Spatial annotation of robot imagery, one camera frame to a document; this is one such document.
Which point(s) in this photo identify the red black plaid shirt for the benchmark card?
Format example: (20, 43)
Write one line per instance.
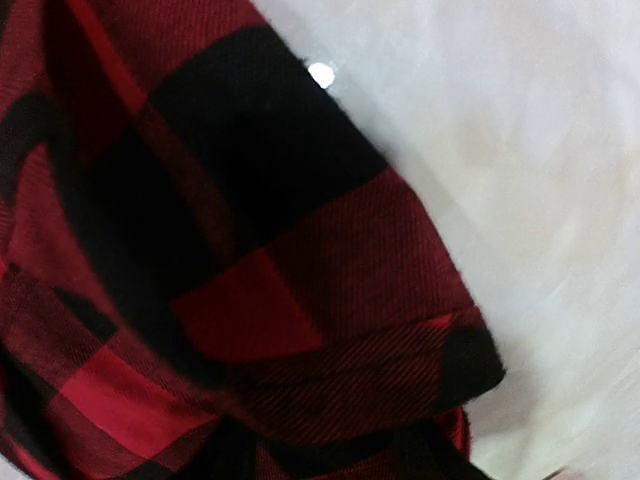
(207, 270)

